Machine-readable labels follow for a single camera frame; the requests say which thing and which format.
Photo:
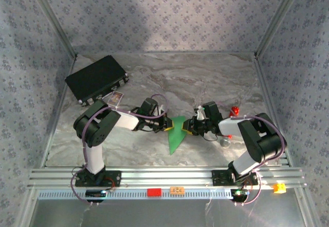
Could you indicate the red glittery tube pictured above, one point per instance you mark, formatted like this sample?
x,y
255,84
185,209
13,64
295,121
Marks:
x,y
234,110

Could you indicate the small printed card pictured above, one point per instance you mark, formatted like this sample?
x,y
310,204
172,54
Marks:
x,y
116,97

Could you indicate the green paper sheet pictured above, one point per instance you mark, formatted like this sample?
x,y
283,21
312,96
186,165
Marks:
x,y
176,137

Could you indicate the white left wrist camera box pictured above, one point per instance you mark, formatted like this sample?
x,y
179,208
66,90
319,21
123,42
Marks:
x,y
161,108

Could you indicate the orange printed tag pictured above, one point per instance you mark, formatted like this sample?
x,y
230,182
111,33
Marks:
x,y
177,190

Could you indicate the red rectangular block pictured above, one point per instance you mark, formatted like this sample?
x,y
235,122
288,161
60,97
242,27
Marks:
x,y
154,192

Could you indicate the aluminium corner post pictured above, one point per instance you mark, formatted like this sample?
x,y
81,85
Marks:
x,y
54,18
276,18

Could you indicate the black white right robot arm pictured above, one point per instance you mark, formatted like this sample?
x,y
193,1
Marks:
x,y
259,139

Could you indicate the aluminium mounting rail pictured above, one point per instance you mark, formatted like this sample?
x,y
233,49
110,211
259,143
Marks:
x,y
164,176

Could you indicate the black hard case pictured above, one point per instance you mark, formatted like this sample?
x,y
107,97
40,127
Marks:
x,y
95,77

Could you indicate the aluminium frame leg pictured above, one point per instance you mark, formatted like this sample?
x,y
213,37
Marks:
x,y
27,206
305,206

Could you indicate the small silver dome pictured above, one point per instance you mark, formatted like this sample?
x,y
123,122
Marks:
x,y
225,142

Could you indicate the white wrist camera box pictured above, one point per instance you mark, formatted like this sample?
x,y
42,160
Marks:
x,y
200,112
161,108

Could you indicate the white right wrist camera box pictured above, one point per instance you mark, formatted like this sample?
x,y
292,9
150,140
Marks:
x,y
200,112

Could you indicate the yellow orange block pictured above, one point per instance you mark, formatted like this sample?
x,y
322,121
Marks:
x,y
279,188

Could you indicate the aluminium side rail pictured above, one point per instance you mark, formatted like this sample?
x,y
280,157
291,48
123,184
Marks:
x,y
264,85
58,111

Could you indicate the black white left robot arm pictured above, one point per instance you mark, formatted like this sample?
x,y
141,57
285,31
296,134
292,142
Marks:
x,y
95,129

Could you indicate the small black controller board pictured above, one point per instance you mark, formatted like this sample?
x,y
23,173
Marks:
x,y
240,193
95,193

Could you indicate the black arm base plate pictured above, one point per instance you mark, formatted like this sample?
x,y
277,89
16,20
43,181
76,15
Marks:
x,y
218,178
113,178

